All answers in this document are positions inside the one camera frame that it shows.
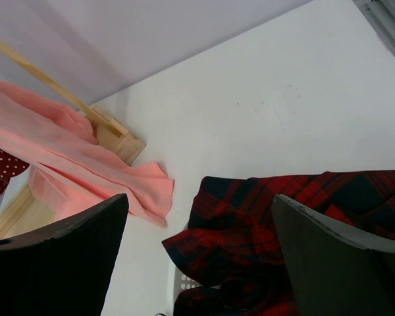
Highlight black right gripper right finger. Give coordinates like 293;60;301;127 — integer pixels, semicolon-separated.
271;195;395;315

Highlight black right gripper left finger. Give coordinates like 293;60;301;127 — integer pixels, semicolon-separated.
0;194;129;315

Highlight red plaid skirt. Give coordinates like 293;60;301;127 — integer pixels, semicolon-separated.
163;171;395;315

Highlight pink skirt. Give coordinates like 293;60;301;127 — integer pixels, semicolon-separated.
0;81;174;227

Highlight wooden clothes rack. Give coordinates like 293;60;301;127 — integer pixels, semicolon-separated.
0;39;145;240

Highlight white perforated plastic basket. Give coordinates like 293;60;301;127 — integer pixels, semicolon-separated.
172;266;200;301

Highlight aluminium frame post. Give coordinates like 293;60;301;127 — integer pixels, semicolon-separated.
354;0;395;57

